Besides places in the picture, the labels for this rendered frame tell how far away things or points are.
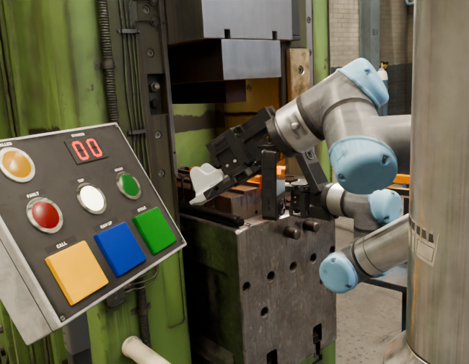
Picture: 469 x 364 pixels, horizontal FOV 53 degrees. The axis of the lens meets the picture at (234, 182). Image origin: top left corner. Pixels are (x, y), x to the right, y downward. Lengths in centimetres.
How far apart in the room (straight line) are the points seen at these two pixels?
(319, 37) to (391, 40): 886
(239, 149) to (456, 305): 47
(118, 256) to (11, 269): 16
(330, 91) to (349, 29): 903
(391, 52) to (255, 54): 930
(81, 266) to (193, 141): 103
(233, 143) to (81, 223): 27
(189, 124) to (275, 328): 76
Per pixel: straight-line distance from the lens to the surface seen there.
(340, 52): 951
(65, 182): 79
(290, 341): 139
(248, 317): 124
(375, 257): 91
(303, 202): 113
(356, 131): 60
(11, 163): 75
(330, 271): 94
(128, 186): 88
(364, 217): 103
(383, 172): 59
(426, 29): 30
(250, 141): 74
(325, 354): 155
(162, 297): 130
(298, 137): 69
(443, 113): 29
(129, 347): 127
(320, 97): 67
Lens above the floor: 126
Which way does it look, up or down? 12 degrees down
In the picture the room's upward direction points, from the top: 3 degrees counter-clockwise
